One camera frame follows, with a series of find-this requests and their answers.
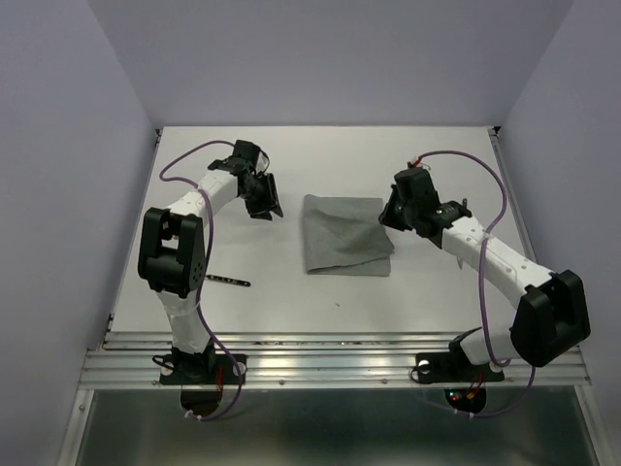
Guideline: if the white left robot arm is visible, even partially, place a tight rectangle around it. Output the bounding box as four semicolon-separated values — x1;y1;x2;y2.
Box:
138;140;283;383

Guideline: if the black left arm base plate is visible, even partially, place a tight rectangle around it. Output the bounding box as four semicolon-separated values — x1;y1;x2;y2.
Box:
151;353;246;386

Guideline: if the grey cloth napkin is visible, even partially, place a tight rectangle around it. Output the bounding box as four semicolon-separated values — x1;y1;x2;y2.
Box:
301;194;394;278

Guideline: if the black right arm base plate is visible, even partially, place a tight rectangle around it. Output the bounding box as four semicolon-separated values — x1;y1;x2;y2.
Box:
409;351;505;384

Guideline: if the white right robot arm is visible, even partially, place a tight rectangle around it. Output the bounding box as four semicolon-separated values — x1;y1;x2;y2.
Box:
379;167;591;379

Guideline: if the black handled fork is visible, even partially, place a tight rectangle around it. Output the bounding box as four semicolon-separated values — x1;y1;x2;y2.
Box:
205;275;251;287

